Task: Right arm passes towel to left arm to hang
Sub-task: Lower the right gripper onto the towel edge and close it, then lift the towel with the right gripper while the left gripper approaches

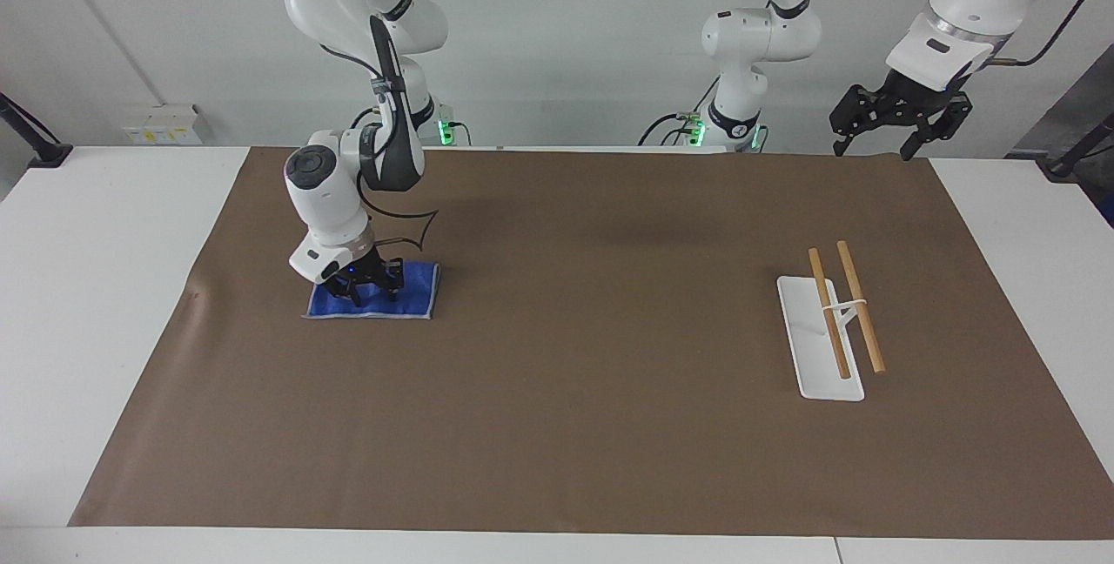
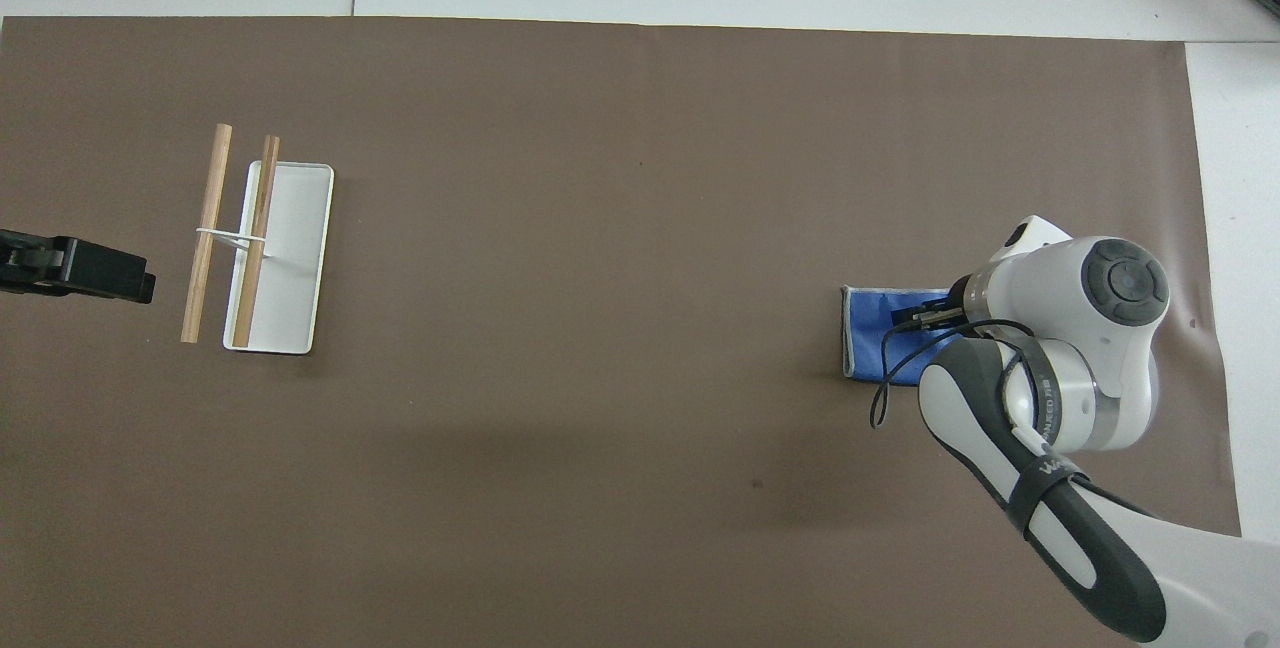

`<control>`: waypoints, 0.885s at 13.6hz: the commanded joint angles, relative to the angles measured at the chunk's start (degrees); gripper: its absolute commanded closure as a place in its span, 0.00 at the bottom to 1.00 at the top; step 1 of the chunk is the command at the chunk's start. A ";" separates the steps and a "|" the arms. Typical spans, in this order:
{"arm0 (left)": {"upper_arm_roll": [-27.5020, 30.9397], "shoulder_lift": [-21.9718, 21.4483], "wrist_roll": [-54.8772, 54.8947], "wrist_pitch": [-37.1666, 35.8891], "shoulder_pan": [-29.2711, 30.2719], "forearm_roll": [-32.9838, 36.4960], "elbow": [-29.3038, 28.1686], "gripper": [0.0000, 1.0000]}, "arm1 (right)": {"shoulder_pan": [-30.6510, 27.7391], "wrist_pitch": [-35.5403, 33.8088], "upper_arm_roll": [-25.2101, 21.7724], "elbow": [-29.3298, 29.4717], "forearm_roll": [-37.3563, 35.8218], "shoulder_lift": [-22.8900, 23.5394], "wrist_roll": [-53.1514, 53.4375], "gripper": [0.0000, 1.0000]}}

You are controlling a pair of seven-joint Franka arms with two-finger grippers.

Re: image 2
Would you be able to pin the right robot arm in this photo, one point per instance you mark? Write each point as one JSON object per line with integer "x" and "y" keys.
{"x": 1120, "y": 368}

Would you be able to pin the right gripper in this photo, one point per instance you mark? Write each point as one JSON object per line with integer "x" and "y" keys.
{"x": 952, "y": 308}

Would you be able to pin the white rack with wooden bars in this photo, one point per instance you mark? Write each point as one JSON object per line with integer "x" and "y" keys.
{"x": 292, "y": 258}

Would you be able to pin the blue towel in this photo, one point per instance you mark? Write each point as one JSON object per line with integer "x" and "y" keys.
{"x": 868, "y": 338}

